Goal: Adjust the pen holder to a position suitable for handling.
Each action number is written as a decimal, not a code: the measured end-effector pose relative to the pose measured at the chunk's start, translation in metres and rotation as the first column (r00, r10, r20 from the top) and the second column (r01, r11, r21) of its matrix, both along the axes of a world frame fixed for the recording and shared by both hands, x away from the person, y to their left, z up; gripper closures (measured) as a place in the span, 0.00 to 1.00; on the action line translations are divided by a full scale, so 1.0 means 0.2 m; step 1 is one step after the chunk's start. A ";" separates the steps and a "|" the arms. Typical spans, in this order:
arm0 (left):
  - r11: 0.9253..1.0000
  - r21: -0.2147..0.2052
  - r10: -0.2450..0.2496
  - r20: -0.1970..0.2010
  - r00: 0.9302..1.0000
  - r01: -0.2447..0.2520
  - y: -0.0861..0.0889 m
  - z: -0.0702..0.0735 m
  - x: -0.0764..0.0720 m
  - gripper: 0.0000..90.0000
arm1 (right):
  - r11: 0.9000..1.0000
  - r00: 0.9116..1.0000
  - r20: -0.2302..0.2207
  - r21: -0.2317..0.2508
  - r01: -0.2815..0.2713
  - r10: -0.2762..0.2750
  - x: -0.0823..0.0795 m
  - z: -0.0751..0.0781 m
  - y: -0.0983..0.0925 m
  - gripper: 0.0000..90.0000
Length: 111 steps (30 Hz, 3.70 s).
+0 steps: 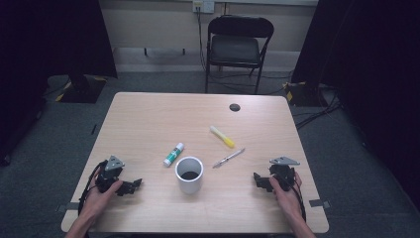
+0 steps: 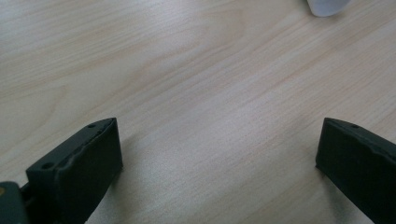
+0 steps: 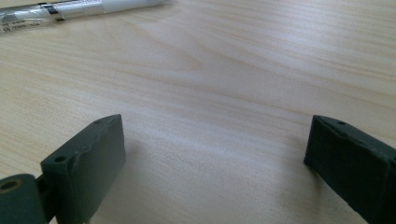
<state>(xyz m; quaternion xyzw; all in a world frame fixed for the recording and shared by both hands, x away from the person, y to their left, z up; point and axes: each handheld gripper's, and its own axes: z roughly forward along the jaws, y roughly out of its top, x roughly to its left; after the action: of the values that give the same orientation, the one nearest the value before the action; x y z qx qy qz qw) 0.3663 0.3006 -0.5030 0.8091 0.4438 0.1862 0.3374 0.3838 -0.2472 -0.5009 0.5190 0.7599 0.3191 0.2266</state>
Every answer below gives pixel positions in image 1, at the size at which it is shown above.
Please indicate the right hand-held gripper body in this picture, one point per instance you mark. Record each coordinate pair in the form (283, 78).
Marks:
(283, 173)

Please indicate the silver pen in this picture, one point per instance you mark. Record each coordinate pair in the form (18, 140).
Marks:
(228, 158)

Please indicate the white wall socket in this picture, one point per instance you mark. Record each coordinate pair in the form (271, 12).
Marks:
(203, 6)

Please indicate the black folding chair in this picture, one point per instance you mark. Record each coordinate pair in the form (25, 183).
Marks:
(235, 49)

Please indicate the black curtain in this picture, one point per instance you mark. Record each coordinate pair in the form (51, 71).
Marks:
(373, 66)
(49, 39)

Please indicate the person's right hand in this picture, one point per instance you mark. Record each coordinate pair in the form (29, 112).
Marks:
(286, 200)

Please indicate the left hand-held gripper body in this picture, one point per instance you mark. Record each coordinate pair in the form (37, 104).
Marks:
(110, 172)

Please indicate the grey tape strip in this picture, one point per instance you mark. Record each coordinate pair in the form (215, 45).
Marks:
(319, 203)
(71, 207)

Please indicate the green and white marker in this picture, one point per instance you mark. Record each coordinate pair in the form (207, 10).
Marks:
(173, 154)

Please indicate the black stand base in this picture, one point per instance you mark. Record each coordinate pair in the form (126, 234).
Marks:
(84, 91)
(303, 94)

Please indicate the white cup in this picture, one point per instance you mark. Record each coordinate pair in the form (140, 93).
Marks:
(189, 185)

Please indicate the yellow highlighter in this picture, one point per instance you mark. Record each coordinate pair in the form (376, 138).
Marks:
(222, 136)

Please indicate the person's left hand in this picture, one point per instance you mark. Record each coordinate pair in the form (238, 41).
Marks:
(99, 201)

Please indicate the black table grommet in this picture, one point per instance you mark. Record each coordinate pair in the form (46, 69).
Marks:
(234, 107)

